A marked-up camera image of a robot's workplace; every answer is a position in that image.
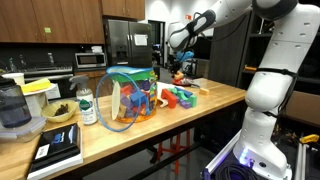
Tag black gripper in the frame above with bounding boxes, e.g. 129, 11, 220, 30
169, 59, 187, 79

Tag orange block stand with hole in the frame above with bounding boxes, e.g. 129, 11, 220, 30
174, 70, 185, 82

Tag blue triangle foam block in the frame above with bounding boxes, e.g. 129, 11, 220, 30
177, 87, 194, 99

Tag green arch foam block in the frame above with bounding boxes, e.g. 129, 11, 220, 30
176, 90, 190, 102

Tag red foam block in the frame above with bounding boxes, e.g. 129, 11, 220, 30
160, 88, 178, 110

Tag purple foam block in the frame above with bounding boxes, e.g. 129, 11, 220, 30
179, 100, 192, 110

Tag clear block bag blue rim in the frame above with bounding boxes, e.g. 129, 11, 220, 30
95, 65, 159, 133

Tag red plate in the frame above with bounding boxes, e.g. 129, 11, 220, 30
172, 77, 202, 88

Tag gray cloth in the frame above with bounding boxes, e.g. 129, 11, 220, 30
184, 78, 202, 89

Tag white cloth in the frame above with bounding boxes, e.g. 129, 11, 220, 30
155, 81, 176, 109

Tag white paper on refrigerator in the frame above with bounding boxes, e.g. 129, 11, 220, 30
133, 33, 149, 47

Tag stainless steel refrigerator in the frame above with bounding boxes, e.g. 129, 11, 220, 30
103, 18, 154, 70

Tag wooden stool red legs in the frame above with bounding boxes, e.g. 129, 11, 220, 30
155, 129, 193, 176

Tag dark shelving unit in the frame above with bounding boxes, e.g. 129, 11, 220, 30
237, 12, 320, 96

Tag wooden lower cabinet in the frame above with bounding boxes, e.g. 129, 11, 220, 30
73, 68, 113, 98

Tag white stack on microwave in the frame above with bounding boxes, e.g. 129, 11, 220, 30
90, 45, 104, 54

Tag silver microwave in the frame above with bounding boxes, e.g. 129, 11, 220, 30
74, 52, 108, 70

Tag white spray bottle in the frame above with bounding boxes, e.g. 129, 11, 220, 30
68, 74, 99, 126

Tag stainless steel stove oven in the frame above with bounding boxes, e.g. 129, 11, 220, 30
18, 65, 75, 101

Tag wooden upper cabinets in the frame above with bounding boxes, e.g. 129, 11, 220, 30
0, 0, 146, 45

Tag white bowl with yellow sponge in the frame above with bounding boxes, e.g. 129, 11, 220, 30
20, 77, 58, 118

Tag black and white book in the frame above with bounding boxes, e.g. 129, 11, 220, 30
26, 122, 84, 180

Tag yellow hand tool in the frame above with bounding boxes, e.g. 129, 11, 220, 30
299, 133, 320, 145

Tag clear plastic lidded container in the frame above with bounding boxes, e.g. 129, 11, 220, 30
0, 115, 48, 144

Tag dark translucent jar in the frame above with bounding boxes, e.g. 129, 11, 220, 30
0, 76, 33, 129

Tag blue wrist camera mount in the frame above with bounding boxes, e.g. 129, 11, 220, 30
175, 50, 196, 64

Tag aluminium mounting frame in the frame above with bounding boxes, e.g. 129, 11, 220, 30
200, 129, 242, 180

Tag coiled black floor cables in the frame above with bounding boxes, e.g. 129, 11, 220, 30
215, 162, 259, 180

